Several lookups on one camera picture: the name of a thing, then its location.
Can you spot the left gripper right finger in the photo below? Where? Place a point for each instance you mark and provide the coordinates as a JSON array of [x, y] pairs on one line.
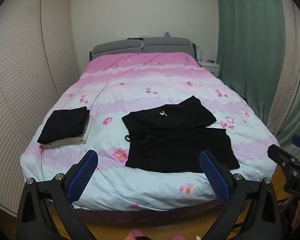
[[250, 206]]

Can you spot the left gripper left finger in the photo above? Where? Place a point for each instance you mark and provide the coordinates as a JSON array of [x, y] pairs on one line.
[[34, 220]]

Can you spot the black pants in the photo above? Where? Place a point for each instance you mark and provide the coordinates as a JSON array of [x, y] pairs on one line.
[[170, 138]]

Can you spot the folded beige garment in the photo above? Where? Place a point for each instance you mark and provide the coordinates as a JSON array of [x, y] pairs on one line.
[[80, 139]]

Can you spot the folded black garment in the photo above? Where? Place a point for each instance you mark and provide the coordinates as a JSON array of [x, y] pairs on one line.
[[64, 123]]

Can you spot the beige curtain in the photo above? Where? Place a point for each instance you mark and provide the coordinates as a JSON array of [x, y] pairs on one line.
[[290, 73]]

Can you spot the white nightstand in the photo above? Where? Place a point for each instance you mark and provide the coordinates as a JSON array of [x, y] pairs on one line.
[[212, 67]]

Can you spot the clear water bottle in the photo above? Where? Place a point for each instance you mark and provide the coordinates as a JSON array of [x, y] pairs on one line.
[[201, 56]]

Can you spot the green curtain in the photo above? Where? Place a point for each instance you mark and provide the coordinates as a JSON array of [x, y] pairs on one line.
[[251, 49]]

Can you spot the pink floral duvet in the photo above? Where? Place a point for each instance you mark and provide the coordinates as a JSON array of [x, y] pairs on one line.
[[111, 87]]

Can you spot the white louvered wardrobe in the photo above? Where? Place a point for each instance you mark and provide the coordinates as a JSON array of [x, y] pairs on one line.
[[37, 65]]

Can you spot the grey padded headboard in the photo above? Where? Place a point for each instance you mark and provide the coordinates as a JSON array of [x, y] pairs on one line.
[[145, 45]]

